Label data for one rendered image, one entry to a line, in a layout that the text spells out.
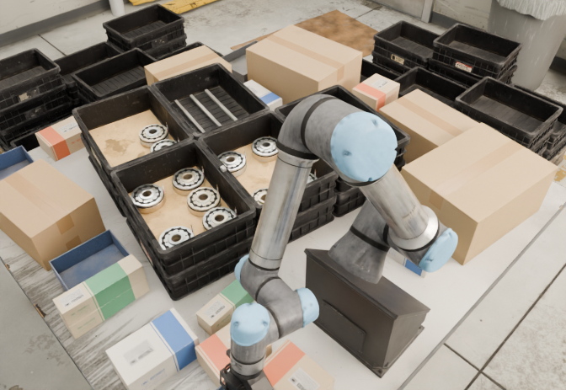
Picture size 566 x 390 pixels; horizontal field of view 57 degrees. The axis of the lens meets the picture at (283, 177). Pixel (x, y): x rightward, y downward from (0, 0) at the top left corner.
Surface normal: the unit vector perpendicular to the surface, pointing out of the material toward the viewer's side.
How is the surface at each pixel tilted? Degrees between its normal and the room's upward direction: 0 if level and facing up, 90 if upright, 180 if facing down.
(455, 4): 90
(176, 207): 0
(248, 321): 7
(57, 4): 90
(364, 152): 73
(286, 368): 0
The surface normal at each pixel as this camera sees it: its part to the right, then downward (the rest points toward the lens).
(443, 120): -0.01, -0.73
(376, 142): 0.48, 0.33
